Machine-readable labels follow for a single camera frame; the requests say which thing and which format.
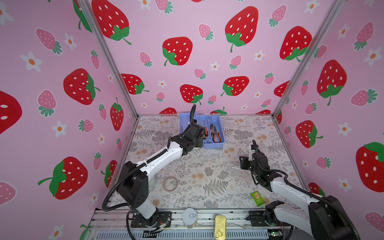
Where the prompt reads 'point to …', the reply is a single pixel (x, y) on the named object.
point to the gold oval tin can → (220, 227)
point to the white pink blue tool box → (210, 121)
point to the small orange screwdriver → (205, 130)
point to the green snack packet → (257, 198)
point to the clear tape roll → (170, 183)
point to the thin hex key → (235, 168)
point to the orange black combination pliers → (214, 134)
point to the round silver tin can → (189, 217)
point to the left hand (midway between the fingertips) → (198, 138)
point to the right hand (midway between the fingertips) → (241, 157)
